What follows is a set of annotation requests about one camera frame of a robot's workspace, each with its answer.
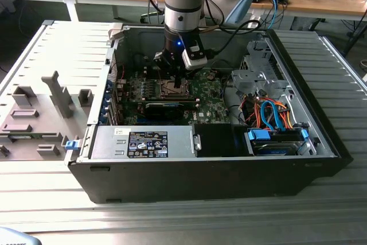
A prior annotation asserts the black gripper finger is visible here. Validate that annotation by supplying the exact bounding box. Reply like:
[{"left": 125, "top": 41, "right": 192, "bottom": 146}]
[
  {"left": 153, "top": 51, "right": 181, "bottom": 88},
  {"left": 178, "top": 63, "right": 188, "bottom": 90}
]

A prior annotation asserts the silver CPU chip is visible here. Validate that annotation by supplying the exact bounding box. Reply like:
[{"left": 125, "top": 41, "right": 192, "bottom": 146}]
[{"left": 165, "top": 82, "right": 185, "bottom": 94}]

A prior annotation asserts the metal socket cover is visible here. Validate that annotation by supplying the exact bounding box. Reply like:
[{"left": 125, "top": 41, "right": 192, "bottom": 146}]
[{"left": 160, "top": 79, "right": 192, "bottom": 98}]

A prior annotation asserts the CPU socket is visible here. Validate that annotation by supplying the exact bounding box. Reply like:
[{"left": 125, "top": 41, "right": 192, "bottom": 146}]
[{"left": 159, "top": 78, "right": 192, "bottom": 99}]

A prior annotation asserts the black graphics card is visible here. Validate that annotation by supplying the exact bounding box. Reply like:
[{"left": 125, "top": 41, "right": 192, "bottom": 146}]
[{"left": 143, "top": 101, "right": 186, "bottom": 121}]

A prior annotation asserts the green motherboard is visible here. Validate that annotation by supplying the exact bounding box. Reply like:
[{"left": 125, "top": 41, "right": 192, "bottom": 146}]
[{"left": 114, "top": 68, "right": 233, "bottom": 127}]

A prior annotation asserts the metal disk bay cage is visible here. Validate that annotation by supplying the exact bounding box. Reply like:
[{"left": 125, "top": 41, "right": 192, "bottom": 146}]
[{"left": 231, "top": 40, "right": 291, "bottom": 100}]

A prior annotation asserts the white plug box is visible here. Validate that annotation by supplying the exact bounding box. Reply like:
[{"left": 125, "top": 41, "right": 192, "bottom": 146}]
[{"left": 248, "top": 14, "right": 262, "bottom": 29}]

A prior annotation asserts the silver power supply unit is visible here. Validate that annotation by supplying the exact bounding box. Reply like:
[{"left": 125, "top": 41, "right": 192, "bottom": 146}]
[{"left": 89, "top": 126, "right": 199, "bottom": 160}]

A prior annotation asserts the black PC case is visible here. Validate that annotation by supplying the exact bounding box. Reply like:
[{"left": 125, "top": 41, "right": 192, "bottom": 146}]
[{"left": 66, "top": 22, "right": 353, "bottom": 204}]

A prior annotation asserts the hard disk blue carrier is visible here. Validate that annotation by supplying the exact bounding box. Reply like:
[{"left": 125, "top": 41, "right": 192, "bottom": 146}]
[{"left": 245, "top": 128, "right": 310, "bottom": 157}]

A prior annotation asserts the grey parts rack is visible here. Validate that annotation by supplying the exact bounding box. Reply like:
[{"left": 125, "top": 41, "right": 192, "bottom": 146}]
[{"left": 0, "top": 69, "right": 97, "bottom": 162}]

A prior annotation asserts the grey rounded device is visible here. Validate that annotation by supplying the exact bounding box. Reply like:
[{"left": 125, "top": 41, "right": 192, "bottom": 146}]
[{"left": 0, "top": 226, "right": 40, "bottom": 245}]

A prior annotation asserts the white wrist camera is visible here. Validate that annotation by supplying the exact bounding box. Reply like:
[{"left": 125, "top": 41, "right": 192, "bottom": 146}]
[{"left": 181, "top": 40, "right": 208, "bottom": 71}]

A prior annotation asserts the black camera cable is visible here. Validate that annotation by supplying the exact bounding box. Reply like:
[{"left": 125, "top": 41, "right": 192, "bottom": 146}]
[{"left": 205, "top": 20, "right": 261, "bottom": 58}]

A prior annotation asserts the silver metal latch bracket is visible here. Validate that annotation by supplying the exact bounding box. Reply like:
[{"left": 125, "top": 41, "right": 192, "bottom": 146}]
[{"left": 192, "top": 132, "right": 203, "bottom": 151}]

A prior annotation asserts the blue data wire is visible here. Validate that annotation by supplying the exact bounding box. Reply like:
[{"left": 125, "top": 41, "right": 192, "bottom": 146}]
[{"left": 259, "top": 100, "right": 284, "bottom": 133}]

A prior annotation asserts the orange wire bundle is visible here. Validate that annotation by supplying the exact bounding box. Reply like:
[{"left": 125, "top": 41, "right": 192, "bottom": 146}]
[{"left": 242, "top": 98, "right": 296, "bottom": 130}]

